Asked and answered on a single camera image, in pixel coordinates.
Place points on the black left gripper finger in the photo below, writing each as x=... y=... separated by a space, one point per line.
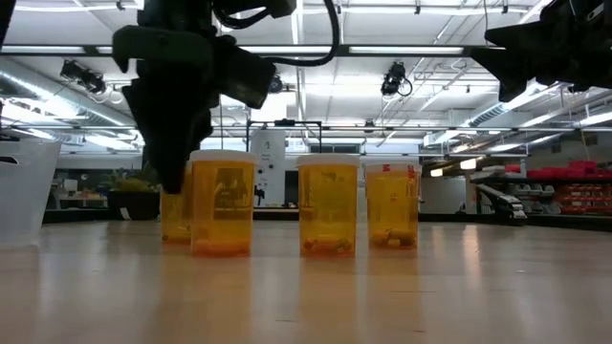
x=172 y=124

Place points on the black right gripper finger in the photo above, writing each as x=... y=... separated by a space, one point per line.
x=521 y=37
x=518 y=67

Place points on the small amber pill bottle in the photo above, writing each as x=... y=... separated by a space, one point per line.
x=174 y=220

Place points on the large amber bottle orange pills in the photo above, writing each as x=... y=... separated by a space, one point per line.
x=222 y=210

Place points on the amber bottle with capsules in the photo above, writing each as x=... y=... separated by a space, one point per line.
x=329 y=205

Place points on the amber bottle red marked cap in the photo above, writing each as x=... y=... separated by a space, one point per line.
x=392 y=205

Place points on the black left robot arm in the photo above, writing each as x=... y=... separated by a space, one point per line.
x=191 y=12

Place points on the black background robot arm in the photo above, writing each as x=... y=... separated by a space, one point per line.
x=259 y=196

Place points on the white plastic bin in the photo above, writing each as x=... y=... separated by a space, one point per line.
x=28 y=200

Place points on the green plant in black pot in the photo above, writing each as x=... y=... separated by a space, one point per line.
x=134 y=203

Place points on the white pillar with print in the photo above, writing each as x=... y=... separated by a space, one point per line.
x=268 y=153

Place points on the black grey angled device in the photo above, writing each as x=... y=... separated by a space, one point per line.
x=502 y=203

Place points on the shelf with red bins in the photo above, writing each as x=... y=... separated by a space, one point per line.
x=583 y=198

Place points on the black rig frame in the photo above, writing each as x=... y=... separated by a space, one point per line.
x=471 y=49

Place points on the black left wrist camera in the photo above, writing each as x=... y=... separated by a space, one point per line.
x=246 y=71

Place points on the large glowing wall lamp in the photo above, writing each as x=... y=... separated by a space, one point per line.
x=468 y=164

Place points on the round black ceiling camera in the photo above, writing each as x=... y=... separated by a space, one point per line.
x=279 y=86

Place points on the small glowing wall lamp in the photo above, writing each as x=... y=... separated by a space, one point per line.
x=436 y=172

